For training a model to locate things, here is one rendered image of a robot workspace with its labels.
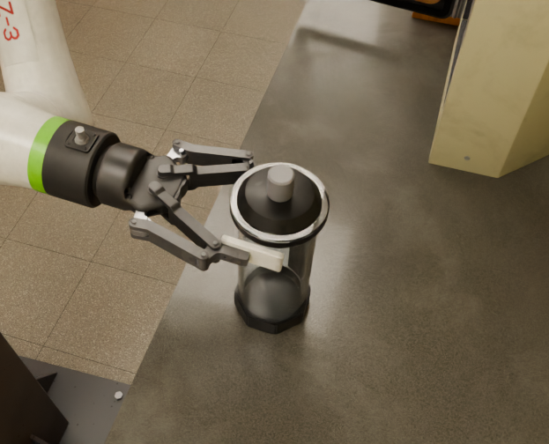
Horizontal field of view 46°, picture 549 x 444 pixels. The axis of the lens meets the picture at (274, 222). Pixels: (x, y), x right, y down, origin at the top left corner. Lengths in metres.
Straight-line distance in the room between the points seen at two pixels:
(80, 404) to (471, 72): 1.37
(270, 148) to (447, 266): 0.34
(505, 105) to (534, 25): 0.13
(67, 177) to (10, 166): 0.07
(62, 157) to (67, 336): 1.29
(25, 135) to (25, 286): 1.39
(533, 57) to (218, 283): 0.51
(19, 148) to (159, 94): 1.84
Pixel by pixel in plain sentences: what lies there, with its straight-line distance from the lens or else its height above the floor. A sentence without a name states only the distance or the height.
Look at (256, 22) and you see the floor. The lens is 2.89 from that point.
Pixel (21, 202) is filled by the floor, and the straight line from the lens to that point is 2.34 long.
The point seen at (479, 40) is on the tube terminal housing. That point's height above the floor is 1.18.
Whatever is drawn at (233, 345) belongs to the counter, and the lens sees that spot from 0.85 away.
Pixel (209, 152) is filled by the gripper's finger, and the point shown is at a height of 1.15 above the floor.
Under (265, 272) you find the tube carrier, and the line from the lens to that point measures 0.73.
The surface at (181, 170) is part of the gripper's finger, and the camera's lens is 0.74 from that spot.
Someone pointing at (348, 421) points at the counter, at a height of 0.94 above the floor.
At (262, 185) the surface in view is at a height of 1.18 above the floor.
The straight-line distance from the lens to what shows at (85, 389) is 1.90.
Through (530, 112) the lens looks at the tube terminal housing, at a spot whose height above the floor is 1.08.
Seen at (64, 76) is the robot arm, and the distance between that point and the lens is 0.91.
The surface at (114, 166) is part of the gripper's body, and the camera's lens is 0.73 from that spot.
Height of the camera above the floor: 1.71
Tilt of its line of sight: 54 degrees down
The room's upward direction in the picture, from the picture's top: straight up
